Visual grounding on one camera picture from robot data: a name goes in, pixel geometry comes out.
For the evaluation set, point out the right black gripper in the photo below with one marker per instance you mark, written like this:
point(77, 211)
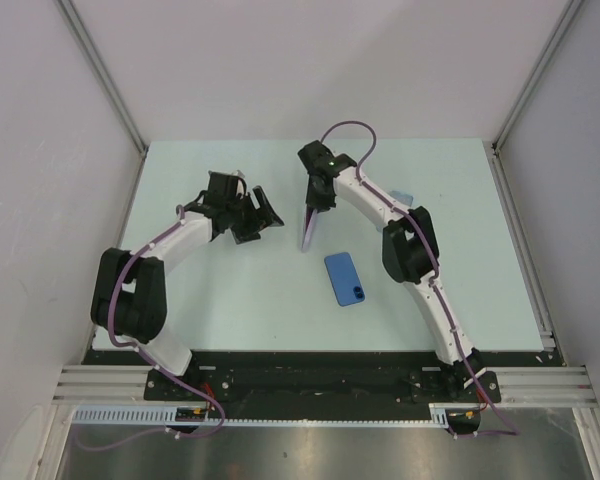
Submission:
point(320, 206)

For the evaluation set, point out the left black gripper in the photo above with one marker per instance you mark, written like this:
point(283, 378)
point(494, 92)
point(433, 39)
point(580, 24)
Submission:
point(261, 218)

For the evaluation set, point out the phone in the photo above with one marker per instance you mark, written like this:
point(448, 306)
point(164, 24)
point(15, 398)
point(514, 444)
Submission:
point(344, 279)
point(309, 224)

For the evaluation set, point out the light blue phone case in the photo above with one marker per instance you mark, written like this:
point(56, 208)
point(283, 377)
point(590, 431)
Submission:
point(402, 197)

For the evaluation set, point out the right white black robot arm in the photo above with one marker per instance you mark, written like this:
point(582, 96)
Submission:
point(409, 251)

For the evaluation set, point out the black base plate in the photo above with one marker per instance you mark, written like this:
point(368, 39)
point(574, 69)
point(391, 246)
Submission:
point(327, 385)

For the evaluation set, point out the right aluminium frame post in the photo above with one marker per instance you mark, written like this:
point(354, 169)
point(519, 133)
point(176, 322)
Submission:
point(566, 20)

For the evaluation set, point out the aluminium frame post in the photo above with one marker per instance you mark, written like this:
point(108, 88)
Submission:
point(94, 59)
point(566, 20)

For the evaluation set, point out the white slotted cable duct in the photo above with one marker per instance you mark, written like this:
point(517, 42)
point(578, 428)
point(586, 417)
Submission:
point(184, 416)

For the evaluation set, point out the left aluminium frame post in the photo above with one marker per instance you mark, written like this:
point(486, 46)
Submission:
point(94, 59)

